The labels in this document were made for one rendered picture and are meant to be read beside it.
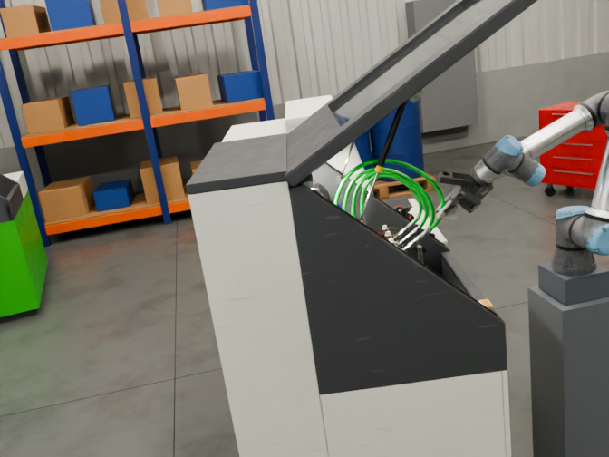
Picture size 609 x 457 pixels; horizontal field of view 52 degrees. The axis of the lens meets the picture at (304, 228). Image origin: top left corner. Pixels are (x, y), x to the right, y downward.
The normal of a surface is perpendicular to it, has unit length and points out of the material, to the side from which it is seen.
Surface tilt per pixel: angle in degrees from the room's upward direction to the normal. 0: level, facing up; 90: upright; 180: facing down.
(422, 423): 90
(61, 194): 90
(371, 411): 90
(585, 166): 90
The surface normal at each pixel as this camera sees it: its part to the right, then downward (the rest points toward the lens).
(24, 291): 0.32, 0.24
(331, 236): 0.03, 0.29
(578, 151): -0.80, 0.28
